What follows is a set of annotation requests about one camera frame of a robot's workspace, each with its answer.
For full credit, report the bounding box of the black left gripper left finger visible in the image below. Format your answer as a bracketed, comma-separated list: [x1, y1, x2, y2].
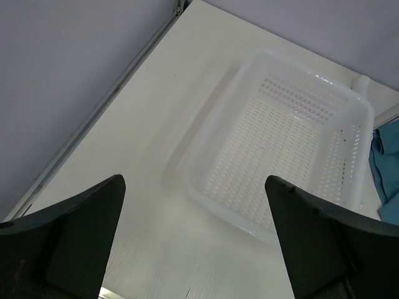
[1, 174, 126, 298]

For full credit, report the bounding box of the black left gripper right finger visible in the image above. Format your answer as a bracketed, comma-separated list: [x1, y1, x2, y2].
[265, 175, 398, 298]

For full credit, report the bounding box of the teal blue tank top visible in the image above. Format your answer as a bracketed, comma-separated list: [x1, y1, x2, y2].
[369, 121, 398, 225]

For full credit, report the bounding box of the white plastic perforated basket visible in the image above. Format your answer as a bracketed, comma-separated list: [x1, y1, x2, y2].
[182, 49, 374, 244]

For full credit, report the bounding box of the white metal clothes rack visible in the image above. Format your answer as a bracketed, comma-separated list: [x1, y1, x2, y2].
[352, 75, 370, 98]

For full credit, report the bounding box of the aluminium corner frame post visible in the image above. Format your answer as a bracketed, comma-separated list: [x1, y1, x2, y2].
[1, 1, 184, 218]

